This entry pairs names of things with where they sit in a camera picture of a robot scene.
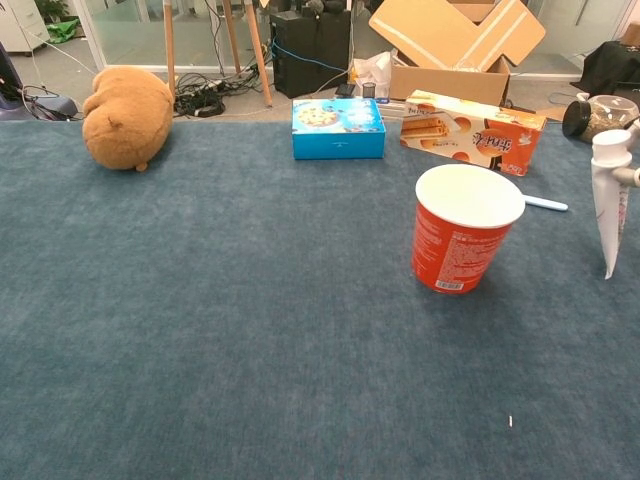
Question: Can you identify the blue table mat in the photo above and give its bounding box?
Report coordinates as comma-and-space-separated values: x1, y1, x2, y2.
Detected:
0, 119, 640, 480

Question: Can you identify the dark blue rounded base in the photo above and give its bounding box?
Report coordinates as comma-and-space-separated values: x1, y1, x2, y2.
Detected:
0, 39, 80, 122

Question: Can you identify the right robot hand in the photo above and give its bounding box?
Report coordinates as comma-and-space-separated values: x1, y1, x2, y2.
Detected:
613, 166, 640, 189

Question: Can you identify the orange wafer roll box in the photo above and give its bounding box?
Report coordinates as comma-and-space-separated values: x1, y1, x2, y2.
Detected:
399, 89, 548, 178

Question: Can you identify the light blue toothbrush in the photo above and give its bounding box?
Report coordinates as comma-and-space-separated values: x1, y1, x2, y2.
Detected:
522, 195, 570, 212

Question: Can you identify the white cabinet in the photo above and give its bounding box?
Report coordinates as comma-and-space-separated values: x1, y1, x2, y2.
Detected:
0, 0, 51, 54

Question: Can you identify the black cloth cover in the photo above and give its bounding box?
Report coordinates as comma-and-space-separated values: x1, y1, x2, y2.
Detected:
582, 40, 640, 99

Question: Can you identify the glass jar with black lid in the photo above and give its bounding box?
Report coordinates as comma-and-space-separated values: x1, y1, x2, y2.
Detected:
561, 94, 640, 146

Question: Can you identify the brown plush toy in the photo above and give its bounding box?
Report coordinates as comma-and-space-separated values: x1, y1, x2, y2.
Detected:
81, 66, 176, 173

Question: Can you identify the open cardboard box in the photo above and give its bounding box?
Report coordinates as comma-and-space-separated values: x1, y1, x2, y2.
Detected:
368, 0, 547, 109

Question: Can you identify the blue cookie box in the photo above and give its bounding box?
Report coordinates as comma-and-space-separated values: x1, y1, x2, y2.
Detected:
291, 97, 388, 161

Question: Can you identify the black computer tower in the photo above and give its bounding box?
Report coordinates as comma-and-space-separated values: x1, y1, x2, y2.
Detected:
268, 9, 352, 100

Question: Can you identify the red paper cup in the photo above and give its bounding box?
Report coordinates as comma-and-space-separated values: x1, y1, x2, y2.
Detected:
410, 163, 527, 296

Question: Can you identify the black cable tangle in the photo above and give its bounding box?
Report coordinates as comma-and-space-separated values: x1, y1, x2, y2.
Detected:
172, 69, 274, 119

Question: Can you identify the wooden stand leg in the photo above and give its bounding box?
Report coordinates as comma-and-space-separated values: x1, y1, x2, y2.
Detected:
241, 0, 275, 109
221, 0, 244, 75
163, 0, 178, 101

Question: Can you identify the green bag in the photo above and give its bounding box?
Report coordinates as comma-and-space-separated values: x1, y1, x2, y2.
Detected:
47, 17, 81, 44

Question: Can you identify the white plastic bag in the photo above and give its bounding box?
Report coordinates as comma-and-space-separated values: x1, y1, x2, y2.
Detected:
348, 49, 394, 100

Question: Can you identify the white toothpaste tube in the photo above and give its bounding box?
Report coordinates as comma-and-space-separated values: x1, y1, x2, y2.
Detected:
590, 128, 636, 281

